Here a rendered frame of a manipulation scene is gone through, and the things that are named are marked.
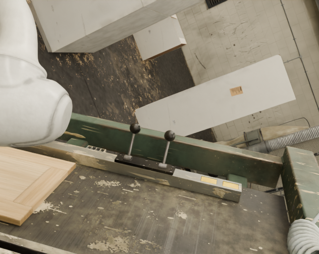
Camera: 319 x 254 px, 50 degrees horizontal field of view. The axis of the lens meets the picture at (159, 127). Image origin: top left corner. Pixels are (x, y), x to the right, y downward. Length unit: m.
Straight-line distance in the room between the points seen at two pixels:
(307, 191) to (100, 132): 0.79
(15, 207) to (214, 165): 0.73
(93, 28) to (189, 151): 2.22
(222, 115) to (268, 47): 4.53
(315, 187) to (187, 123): 3.60
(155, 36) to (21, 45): 5.37
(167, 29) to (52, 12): 2.68
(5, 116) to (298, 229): 0.56
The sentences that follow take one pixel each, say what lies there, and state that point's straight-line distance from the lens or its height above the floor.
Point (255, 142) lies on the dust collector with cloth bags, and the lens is 6.57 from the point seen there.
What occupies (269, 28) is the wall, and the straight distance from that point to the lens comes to 8.85.
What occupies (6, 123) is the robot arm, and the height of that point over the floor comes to 1.57.
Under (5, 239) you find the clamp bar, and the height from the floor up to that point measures 1.30.
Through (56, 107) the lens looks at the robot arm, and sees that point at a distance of 0.50.
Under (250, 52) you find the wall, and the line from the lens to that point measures 8.84.
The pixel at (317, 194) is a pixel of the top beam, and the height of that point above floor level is 1.91.
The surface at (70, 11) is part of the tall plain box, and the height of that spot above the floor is 0.41.
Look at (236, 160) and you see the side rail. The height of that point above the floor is 1.68.
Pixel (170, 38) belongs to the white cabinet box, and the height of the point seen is 0.60.
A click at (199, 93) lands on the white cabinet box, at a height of 0.97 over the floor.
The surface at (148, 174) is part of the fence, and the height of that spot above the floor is 1.44.
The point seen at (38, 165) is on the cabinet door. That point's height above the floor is 1.15.
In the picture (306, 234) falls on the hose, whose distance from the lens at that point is 0.73.
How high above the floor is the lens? 1.91
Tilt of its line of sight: 20 degrees down
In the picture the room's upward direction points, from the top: 70 degrees clockwise
